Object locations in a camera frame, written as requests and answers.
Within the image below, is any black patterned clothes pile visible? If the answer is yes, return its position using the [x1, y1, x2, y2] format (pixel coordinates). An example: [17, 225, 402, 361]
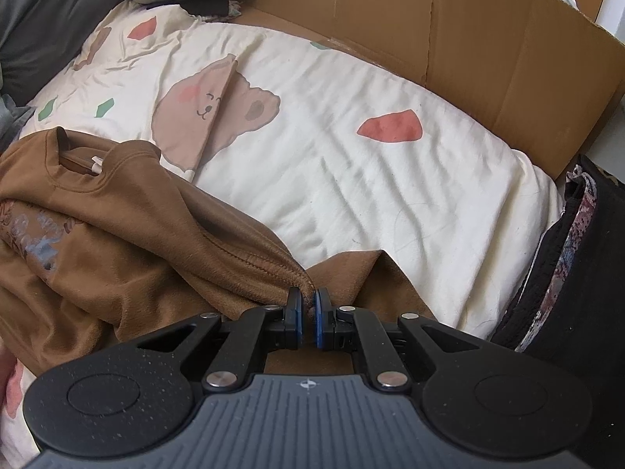
[489, 156, 624, 468]

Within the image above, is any dark grey pillow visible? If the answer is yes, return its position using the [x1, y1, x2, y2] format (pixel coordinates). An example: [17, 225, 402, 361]
[1, 0, 123, 106]

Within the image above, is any grey-blue garment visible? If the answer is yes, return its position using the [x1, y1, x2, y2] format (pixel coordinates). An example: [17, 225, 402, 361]
[0, 72, 34, 154]

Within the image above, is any brown t-shirt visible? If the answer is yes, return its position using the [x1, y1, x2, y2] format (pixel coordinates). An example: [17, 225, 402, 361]
[1, 127, 428, 375]

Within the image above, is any cream bear print blanket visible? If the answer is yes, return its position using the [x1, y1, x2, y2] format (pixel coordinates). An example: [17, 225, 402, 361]
[1, 3, 561, 468]

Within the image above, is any brown cardboard sheet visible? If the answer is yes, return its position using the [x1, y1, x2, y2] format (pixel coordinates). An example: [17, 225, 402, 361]
[246, 0, 624, 177]

